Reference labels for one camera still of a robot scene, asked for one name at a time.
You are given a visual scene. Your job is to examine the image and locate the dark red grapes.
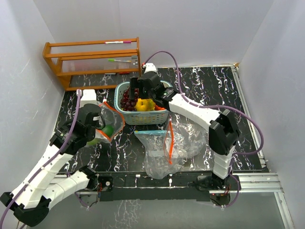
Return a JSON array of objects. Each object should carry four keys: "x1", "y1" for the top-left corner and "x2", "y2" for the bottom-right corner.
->
[{"x1": 120, "y1": 88, "x2": 139, "y2": 112}]

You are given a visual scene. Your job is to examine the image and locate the yellow lemon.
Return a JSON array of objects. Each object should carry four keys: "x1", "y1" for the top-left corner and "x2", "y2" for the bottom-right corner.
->
[{"x1": 134, "y1": 99, "x2": 155, "y2": 112}]

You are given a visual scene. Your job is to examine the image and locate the pink white marker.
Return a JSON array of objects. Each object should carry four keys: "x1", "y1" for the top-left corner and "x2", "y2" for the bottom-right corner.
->
[{"x1": 105, "y1": 41, "x2": 132, "y2": 44}]

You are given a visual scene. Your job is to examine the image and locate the teal plastic basket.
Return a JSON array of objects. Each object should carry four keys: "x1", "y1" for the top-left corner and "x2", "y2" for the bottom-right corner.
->
[{"x1": 114, "y1": 82, "x2": 169, "y2": 125}]

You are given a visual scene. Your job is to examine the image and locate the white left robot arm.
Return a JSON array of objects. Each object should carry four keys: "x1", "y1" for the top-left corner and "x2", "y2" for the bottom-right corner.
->
[{"x1": 0, "y1": 104, "x2": 101, "y2": 227}]

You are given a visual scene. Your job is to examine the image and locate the green custard apple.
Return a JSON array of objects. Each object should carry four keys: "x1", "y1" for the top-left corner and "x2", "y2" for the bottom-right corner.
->
[{"x1": 87, "y1": 133, "x2": 103, "y2": 146}]

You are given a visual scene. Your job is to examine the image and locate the black metal base rail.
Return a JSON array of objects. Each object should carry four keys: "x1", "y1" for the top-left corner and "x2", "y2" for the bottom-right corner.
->
[{"x1": 71, "y1": 171, "x2": 244, "y2": 207}]

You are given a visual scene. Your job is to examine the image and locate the green avocado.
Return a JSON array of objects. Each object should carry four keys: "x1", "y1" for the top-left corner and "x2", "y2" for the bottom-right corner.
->
[{"x1": 102, "y1": 125, "x2": 114, "y2": 138}]

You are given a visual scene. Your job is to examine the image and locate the wooden rack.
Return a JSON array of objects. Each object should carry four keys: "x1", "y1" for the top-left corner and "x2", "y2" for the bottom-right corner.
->
[{"x1": 42, "y1": 37, "x2": 141, "y2": 91}]

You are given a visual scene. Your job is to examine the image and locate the clear zip bag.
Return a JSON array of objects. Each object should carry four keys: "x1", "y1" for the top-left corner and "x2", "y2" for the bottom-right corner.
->
[
  {"x1": 134, "y1": 121, "x2": 207, "y2": 179},
  {"x1": 87, "y1": 102, "x2": 125, "y2": 146}
]

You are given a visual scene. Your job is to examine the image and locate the clear zip top bag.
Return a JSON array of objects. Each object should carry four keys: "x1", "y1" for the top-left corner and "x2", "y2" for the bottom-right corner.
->
[{"x1": 87, "y1": 102, "x2": 125, "y2": 146}]

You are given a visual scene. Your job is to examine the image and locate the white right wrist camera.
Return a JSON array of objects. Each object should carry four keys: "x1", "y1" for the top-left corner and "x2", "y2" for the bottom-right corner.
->
[{"x1": 142, "y1": 63, "x2": 157, "y2": 73}]

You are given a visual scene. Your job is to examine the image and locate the green white marker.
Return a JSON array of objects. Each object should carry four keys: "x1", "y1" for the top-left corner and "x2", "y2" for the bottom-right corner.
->
[{"x1": 108, "y1": 58, "x2": 132, "y2": 63}]

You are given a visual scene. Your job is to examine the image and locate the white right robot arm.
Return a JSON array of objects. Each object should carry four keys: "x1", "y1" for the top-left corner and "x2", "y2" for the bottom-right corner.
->
[{"x1": 129, "y1": 71, "x2": 240, "y2": 189}]

